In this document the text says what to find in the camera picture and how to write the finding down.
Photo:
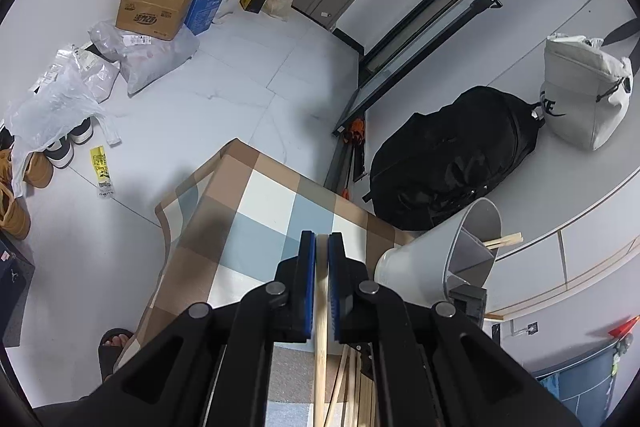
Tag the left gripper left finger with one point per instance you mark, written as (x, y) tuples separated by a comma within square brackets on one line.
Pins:
[(210, 366)]

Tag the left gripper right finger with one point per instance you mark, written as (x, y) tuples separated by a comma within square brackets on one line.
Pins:
[(432, 366)]

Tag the wooden chopstick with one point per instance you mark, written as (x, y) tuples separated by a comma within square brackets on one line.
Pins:
[(353, 398), (321, 324)]

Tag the wooden chopstick on table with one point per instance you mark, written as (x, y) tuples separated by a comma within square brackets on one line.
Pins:
[(353, 398)]

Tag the grey utensil holder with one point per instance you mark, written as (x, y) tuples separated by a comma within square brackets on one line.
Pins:
[(441, 260)]

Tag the checkered tablecloth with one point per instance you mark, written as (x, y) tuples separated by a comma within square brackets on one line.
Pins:
[(226, 230)]

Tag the chopsticks in holder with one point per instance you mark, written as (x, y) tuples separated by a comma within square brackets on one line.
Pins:
[(508, 240)]

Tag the black backpack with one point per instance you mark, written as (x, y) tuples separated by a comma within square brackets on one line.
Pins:
[(436, 164)]

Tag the white plastic bag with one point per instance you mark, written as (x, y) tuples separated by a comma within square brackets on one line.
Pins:
[(78, 81)]

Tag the white canvas bag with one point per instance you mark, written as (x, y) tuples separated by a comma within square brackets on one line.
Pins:
[(586, 91)]

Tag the brown cardboard box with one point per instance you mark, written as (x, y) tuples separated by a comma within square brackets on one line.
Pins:
[(161, 19)]

